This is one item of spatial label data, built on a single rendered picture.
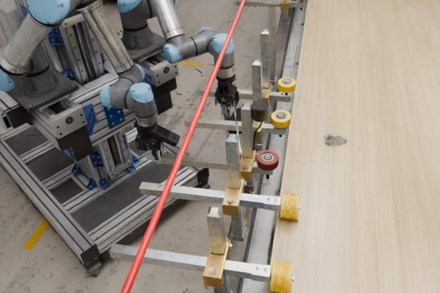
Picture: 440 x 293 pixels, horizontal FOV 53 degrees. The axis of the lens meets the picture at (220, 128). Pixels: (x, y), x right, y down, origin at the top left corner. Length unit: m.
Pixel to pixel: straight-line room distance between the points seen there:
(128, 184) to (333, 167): 1.35
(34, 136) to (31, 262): 0.88
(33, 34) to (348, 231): 1.18
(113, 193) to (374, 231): 1.56
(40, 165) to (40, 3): 1.61
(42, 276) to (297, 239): 1.61
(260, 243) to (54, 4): 1.09
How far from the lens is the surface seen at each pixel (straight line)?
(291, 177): 1.55
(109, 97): 1.59
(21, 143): 3.15
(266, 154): 1.62
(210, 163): 1.67
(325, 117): 1.81
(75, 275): 2.55
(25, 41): 1.61
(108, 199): 2.54
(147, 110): 1.56
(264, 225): 1.76
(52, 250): 2.70
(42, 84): 1.90
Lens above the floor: 2.01
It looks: 39 degrees down
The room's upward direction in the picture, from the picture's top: 5 degrees counter-clockwise
